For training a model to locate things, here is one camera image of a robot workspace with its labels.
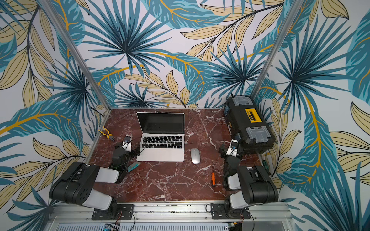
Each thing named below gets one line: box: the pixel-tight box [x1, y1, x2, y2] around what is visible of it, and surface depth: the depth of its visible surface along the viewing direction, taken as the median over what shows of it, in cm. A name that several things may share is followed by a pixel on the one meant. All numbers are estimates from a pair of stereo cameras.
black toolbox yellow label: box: [224, 95, 276, 154], surface depth 91 cm
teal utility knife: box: [127, 161, 141, 173], surface depth 90 cm
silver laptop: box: [136, 112, 185, 163], surface depth 102 cm
